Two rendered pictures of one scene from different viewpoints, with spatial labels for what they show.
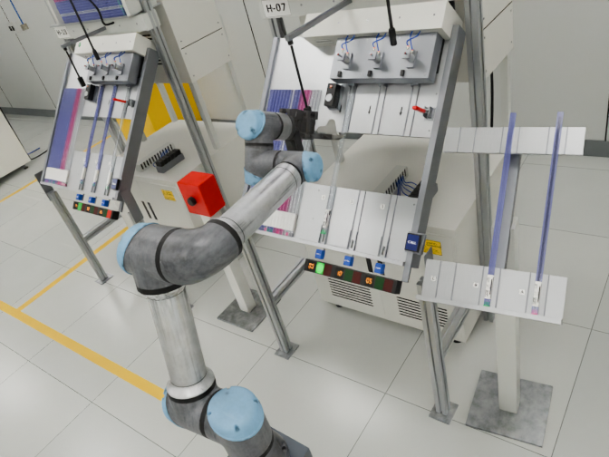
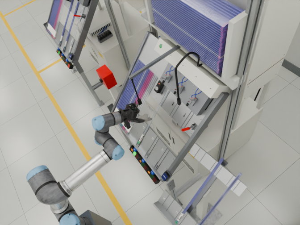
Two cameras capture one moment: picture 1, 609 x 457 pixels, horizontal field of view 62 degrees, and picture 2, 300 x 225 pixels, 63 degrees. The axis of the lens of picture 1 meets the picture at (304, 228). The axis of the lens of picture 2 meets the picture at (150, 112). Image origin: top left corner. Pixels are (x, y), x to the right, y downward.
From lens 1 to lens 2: 1.05 m
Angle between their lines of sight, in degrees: 29
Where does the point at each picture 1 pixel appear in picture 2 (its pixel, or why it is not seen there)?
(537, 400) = (212, 218)
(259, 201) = (83, 176)
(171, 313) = not seen: hidden behind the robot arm
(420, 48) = (199, 98)
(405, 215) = (168, 160)
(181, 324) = not seen: hidden behind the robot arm
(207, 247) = (52, 200)
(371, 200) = (159, 143)
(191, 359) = (56, 205)
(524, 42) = not seen: outside the picture
